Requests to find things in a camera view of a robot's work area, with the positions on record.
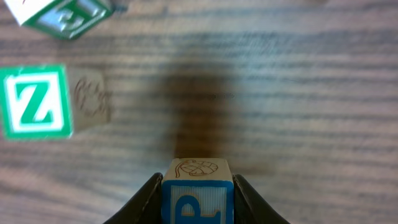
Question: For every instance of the blue letter P block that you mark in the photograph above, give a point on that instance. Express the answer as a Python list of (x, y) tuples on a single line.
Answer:
[(198, 191)]

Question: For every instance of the white patterned block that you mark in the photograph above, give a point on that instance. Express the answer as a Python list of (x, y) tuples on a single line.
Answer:
[(63, 19)]

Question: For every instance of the green letter Z block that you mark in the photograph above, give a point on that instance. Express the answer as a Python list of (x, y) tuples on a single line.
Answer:
[(41, 102)]

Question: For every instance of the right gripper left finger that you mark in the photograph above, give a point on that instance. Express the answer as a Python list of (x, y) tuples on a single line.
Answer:
[(144, 207)]

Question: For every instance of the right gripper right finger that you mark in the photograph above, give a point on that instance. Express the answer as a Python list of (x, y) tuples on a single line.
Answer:
[(250, 207)]

